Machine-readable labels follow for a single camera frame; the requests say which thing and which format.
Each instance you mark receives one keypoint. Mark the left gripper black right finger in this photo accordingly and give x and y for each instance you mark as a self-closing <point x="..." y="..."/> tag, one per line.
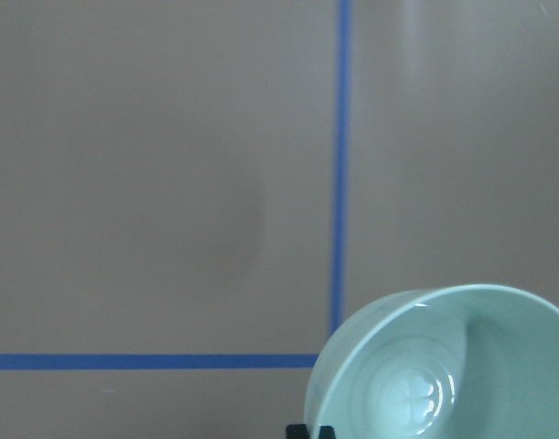
<point x="326" y="432"/>

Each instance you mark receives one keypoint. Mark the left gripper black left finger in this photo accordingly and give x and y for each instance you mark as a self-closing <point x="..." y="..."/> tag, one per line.
<point x="296" y="431"/>

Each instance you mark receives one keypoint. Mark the mint green bowl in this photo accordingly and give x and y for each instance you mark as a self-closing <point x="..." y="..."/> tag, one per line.
<point x="469" y="361"/>

